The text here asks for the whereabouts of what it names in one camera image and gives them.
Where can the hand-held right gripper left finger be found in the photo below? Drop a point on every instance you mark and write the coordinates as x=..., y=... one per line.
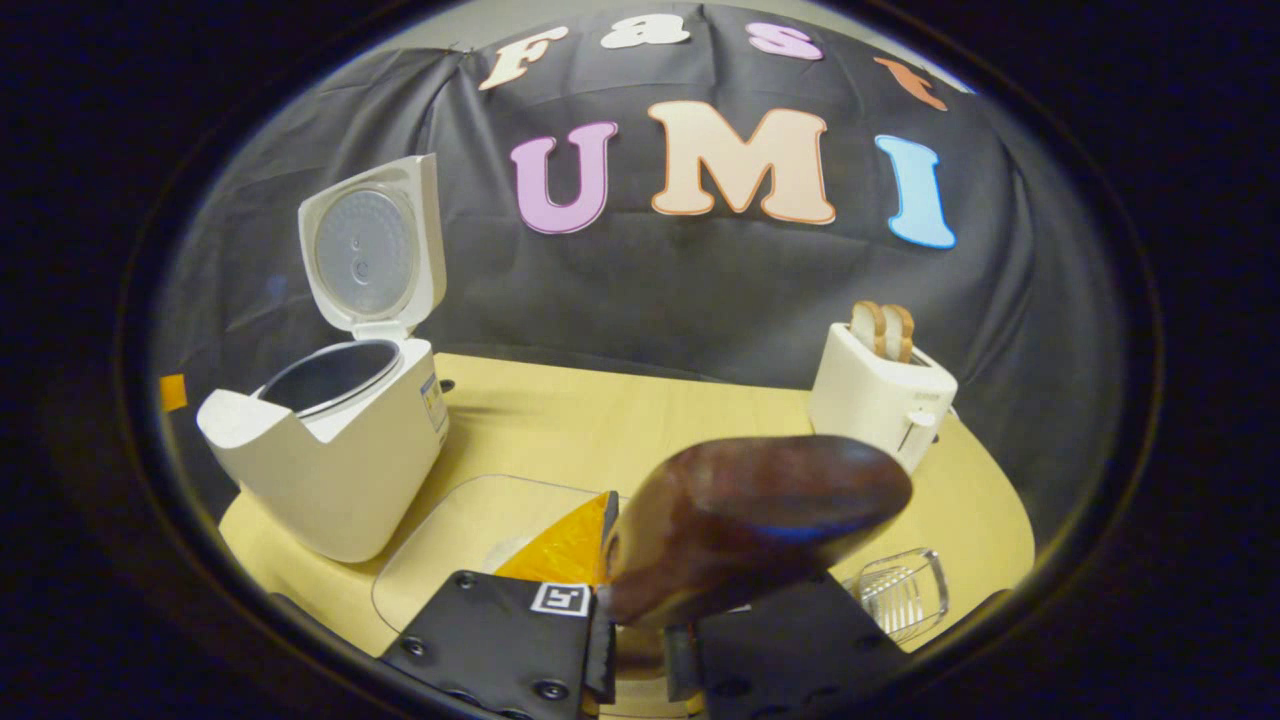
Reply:
x=500, y=640

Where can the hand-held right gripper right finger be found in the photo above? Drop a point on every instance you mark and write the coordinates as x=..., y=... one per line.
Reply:
x=780, y=650

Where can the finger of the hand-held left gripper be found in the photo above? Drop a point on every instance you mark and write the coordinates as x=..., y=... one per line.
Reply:
x=173, y=392

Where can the brown wooden spoon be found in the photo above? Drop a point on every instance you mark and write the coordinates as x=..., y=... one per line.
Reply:
x=760, y=510

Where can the white rice cooker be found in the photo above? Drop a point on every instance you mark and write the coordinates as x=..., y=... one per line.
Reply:
x=340, y=480

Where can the square clear glass dish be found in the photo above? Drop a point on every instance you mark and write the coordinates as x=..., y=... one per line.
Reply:
x=450, y=540

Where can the white toaster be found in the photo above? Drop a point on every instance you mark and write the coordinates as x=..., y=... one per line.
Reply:
x=870, y=400

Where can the brown toast slice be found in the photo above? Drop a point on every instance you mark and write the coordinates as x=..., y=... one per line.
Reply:
x=868, y=328
x=900, y=335

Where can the black backdrop cloth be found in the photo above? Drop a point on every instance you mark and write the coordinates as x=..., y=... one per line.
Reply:
x=700, y=270

